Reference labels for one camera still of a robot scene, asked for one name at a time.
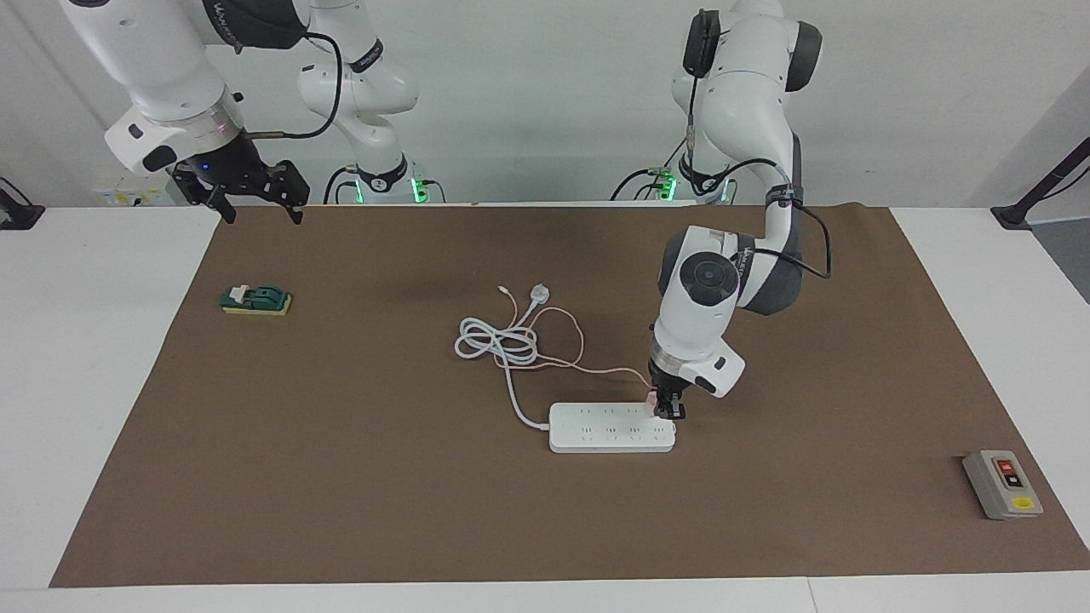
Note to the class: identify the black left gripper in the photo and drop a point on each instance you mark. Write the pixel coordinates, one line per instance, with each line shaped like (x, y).
(666, 381)

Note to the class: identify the brown table mat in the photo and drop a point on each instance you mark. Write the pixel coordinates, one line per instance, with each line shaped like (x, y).
(766, 511)

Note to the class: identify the grey on-off switch box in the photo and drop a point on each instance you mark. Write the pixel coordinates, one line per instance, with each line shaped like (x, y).
(992, 489)

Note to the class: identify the black clamp stand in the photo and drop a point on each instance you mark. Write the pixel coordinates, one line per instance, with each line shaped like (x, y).
(1043, 183)
(17, 213)

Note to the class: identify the green knife switch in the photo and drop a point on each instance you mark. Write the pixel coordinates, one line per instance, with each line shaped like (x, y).
(260, 300)

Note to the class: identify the white power strip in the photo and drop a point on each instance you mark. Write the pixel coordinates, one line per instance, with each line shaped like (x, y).
(613, 430)

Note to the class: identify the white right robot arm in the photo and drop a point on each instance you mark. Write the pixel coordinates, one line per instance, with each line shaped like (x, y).
(157, 60)

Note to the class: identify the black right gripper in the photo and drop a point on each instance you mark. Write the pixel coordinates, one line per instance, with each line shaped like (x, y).
(244, 177)

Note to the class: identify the pink charger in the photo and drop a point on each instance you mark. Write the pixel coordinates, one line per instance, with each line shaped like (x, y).
(653, 400)

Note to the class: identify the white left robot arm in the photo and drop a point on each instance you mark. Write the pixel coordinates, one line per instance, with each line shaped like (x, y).
(702, 323)

